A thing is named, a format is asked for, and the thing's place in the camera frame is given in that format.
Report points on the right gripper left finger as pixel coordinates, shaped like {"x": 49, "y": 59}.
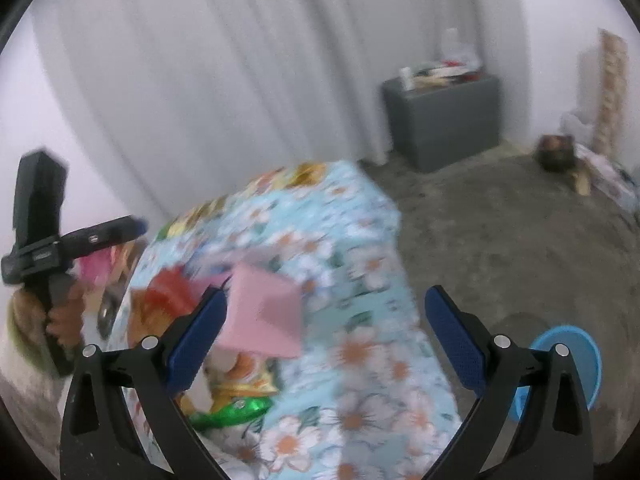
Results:
{"x": 121, "y": 417}

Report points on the red snack wrapper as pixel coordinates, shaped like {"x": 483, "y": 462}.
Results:
{"x": 169, "y": 295}

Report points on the green potato chip bag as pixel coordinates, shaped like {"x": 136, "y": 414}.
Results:
{"x": 229, "y": 411}

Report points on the blue trash basket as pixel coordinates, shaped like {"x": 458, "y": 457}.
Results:
{"x": 580, "y": 356}

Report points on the person left hand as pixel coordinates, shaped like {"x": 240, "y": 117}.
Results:
{"x": 64, "y": 320}

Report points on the grey curtain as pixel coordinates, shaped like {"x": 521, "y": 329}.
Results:
{"x": 178, "y": 101}

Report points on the patterned rolled mat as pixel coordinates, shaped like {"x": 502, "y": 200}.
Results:
{"x": 614, "y": 64}

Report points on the dark grey cabinet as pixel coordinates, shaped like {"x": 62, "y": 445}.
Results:
{"x": 434, "y": 128}

